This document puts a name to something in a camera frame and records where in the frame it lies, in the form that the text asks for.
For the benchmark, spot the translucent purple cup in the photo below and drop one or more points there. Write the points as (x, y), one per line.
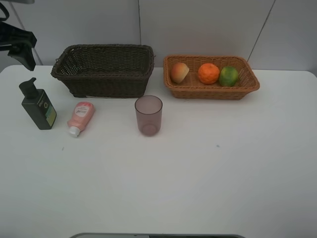
(148, 114)

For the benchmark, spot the dark brown wicker basket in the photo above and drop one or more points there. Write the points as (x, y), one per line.
(105, 71)

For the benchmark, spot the green citrus fruit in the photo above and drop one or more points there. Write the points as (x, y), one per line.
(228, 76)

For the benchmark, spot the black pump bottle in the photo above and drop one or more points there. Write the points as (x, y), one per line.
(37, 104)

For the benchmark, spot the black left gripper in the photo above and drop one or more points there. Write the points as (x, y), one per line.
(19, 43)

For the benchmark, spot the pink squeeze bottle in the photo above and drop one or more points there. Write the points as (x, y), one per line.
(81, 116)

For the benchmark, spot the orange mandarin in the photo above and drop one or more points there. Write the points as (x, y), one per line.
(208, 73)

